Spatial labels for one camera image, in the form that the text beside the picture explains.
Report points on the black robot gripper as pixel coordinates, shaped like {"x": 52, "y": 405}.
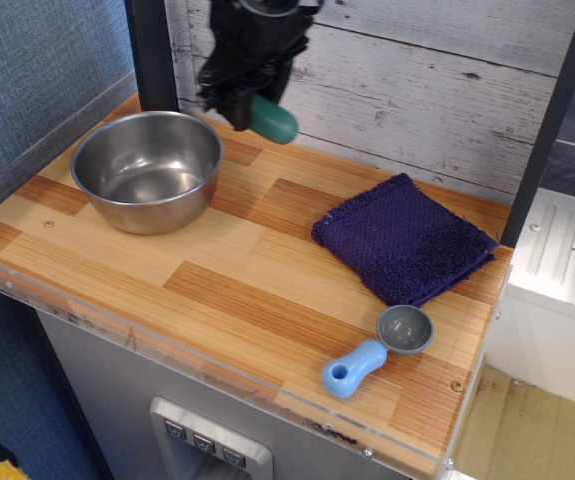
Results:
{"x": 255, "y": 43}

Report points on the green oblong toy item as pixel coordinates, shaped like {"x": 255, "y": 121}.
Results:
{"x": 272, "y": 121}

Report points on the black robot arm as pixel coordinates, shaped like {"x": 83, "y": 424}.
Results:
{"x": 247, "y": 72}

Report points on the dark blue folded napkin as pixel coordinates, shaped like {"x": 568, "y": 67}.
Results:
{"x": 405, "y": 247}

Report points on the stainless steel bowl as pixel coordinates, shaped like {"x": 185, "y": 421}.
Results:
{"x": 151, "y": 172}

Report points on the blue grey measuring scoop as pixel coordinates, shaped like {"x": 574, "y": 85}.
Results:
{"x": 401, "y": 330}

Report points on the silver dispenser button panel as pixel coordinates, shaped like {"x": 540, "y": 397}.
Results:
{"x": 194, "y": 447}

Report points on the white ribbed drainboard unit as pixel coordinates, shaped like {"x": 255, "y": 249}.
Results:
{"x": 533, "y": 335}

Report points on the yellow object at corner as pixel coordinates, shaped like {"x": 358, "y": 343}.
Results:
{"x": 9, "y": 472}

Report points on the black vertical frame post left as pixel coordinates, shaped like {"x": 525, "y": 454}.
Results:
{"x": 152, "y": 56}

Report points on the black vertical frame post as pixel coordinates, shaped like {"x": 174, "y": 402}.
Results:
{"x": 152, "y": 56}
{"x": 552, "y": 121}

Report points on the black vertical frame post right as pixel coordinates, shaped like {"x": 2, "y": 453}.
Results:
{"x": 552, "y": 121}

